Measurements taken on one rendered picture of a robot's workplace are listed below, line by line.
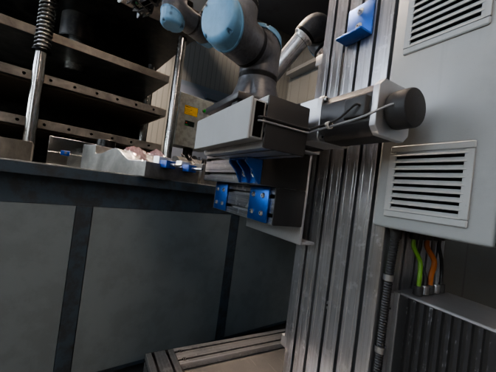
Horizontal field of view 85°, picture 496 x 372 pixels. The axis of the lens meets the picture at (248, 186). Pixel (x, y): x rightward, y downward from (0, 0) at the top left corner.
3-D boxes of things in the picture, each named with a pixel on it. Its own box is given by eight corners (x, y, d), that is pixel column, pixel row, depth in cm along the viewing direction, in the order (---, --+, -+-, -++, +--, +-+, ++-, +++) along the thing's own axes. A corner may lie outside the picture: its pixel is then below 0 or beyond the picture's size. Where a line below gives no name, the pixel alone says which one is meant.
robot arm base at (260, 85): (288, 111, 78) (293, 77, 79) (243, 97, 71) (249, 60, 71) (261, 120, 91) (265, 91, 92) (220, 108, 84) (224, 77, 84)
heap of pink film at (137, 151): (175, 167, 120) (177, 150, 121) (139, 160, 106) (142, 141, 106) (141, 164, 135) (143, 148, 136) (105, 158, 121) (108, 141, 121)
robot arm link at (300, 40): (335, 7, 108) (254, 104, 118) (336, 24, 118) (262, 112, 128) (314, -7, 111) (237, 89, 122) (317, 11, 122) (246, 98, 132)
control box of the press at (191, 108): (193, 283, 217) (217, 102, 219) (156, 288, 198) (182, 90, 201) (181, 274, 234) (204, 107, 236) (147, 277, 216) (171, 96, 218)
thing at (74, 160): (99, 173, 168) (102, 145, 168) (45, 166, 151) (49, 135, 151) (88, 171, 207) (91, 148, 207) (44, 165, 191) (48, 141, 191)
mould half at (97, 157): (197, 183, 116) (201, 158, 117) (144, 176, 95) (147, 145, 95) (132, 175, 145) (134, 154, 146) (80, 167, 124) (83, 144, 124)
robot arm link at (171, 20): (196, 36, 89) (201, 4, 90) (169, 15, 80) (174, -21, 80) (180, 41, 94) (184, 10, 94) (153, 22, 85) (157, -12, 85)
